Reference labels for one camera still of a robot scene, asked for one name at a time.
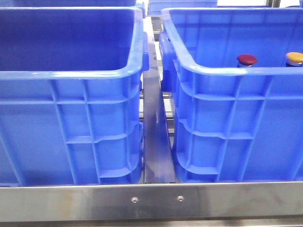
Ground red mushroom push button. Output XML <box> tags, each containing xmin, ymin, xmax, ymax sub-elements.
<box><xmin>237</xmin><ymin>54</ymin><xmax>258</xmax><ymax>68</ymax></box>

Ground yellow mushroom push button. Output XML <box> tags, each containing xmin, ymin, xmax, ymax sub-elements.
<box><xmin>285</xmin><ymin>52</ymin><xmax>303</xmax><ymax>67</ymax></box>

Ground blue plastic bin right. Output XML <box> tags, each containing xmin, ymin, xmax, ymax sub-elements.
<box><xmin>162</xmin><ymin>8</ymin><xmax>303</xmax><ymax>183</ymax></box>

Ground blue plastic bin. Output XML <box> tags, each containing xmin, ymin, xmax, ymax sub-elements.
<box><xmin>162</xmin><ymin>8</ymin><xmax>303</xmax><ymax>183</ymax></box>
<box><xmin>0</xmin><ymin>7</ymin><xmax>149</xmax><ymax>187</ymax></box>

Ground blue plastic bin left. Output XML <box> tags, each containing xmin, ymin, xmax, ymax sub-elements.
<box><xmin>0</xmin><ymin>7</ymin><xmax>149</xmax><ymax>187</ymax></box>

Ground blue bin rear right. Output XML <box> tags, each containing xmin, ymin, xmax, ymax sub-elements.
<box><xmin>148</xmin><ymin>0</ymin><xmax>217</xmax><ymax>16</ymax></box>

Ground blue bin rear left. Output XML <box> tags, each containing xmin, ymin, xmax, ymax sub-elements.
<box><xmin>0</xmin><ymin>0</ymin><xmax>145</xmax><ymax>11</ymax></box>

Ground stainless steel front rail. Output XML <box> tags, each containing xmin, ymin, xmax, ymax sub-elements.
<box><xmin>0</xmin><ymin>182</ymin><xmax>303</xmax><ymax>222</ymax></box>

